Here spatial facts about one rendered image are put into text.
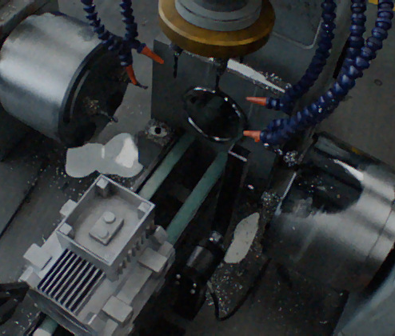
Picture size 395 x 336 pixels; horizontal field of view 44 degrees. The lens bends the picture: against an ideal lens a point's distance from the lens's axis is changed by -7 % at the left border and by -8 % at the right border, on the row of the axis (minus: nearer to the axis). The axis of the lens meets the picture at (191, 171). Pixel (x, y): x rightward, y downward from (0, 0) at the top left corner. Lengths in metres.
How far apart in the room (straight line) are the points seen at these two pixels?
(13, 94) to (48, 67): 0.10
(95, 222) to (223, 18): 0.36
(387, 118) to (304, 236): 0.73
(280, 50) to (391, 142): 0.53
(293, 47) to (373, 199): 0.35
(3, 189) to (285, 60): 0.70
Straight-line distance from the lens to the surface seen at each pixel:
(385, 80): 1.61
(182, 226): 1.01
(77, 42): 0.98
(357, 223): 0.82
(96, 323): 0.76
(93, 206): 0.81
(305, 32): 0.99
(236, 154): 0.70
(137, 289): 0.80
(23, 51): 1.01
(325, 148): 0.86
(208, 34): 0.74
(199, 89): 1.01
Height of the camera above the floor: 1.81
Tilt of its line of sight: 56 degrees down
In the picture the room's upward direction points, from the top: 8 degrees clockwise
